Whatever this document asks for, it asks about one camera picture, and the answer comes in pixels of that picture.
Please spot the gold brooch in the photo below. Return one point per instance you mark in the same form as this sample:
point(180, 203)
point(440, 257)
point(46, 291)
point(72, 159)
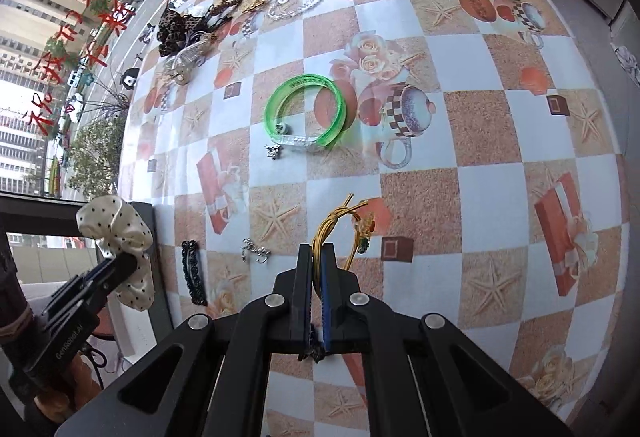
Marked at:
point(254, 4)

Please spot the white polka dot scrunchie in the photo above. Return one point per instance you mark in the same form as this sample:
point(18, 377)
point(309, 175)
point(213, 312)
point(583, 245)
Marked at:
point(117, 222)

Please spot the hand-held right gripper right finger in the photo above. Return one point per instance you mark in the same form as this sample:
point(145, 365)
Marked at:
point(327, 297)

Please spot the clear hair clip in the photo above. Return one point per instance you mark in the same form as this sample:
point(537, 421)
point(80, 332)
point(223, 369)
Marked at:
point(187, 57)

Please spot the leopard print scrunchie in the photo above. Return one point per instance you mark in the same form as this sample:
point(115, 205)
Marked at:
point(175, 29)

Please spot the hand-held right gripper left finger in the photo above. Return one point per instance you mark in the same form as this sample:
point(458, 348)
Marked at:
point(304, 297)

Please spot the person's left hand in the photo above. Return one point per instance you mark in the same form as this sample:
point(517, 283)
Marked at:
point(75, 384)

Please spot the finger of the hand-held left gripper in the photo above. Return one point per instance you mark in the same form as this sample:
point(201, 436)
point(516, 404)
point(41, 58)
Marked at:
point(107, 289)
point(92, 273)

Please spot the checkered printed tablecloth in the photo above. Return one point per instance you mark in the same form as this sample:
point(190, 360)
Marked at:
point(450, 167)

